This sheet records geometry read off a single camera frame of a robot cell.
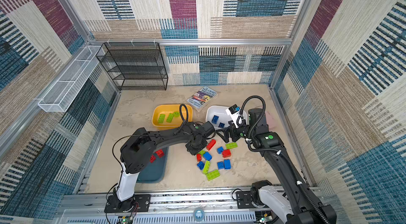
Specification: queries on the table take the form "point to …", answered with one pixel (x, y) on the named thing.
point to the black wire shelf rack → (134, 66)
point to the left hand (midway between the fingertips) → (204, 150)
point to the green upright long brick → (206, 167)
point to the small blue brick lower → (201, 165)
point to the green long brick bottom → (212, 174)
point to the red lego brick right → (226, 153)
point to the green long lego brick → (169, 117)
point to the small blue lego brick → (220, 150)
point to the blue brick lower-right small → (220, 165)
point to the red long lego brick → (211, 144)
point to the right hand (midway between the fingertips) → (226, 129)
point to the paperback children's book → (201, 99)
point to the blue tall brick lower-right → (227, 164)
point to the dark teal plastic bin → (155, 170)
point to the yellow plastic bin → (177, 122)
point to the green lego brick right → (231, 145)
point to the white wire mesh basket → (61, 94)
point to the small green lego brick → (161, 118)
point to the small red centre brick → (199, 157)
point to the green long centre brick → (202, 152)
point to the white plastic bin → (218, 115)
